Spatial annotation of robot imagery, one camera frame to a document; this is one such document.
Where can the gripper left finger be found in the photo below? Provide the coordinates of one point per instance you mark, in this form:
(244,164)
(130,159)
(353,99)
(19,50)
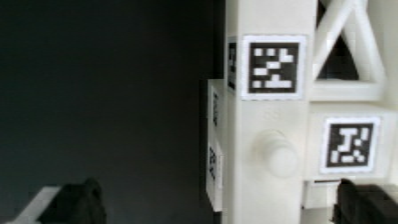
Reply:
(67,205)

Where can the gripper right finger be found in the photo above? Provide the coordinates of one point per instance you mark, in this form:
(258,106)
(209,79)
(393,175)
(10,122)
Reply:
(365,205)

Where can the white chair seat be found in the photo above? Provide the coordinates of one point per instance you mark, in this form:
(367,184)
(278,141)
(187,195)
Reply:
(289,145)

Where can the white chair back frame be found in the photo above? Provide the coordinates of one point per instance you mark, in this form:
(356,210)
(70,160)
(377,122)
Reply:
(312,93)

